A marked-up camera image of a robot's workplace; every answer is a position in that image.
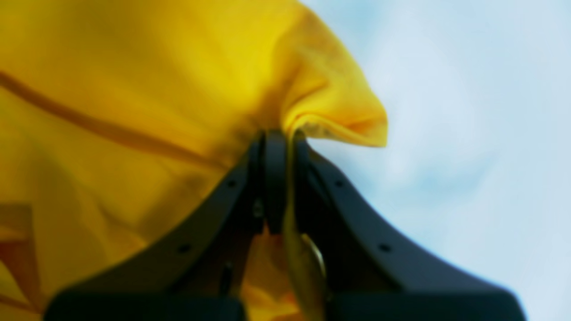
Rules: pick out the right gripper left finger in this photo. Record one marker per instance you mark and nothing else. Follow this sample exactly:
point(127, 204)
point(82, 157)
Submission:
point(194, 272)

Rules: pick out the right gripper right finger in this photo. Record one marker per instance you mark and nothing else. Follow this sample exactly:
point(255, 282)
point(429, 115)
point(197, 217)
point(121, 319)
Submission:
point(373, 271)

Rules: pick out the yellow T-shirt with script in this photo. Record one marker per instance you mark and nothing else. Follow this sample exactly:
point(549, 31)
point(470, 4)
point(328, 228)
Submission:
point(118, 117)

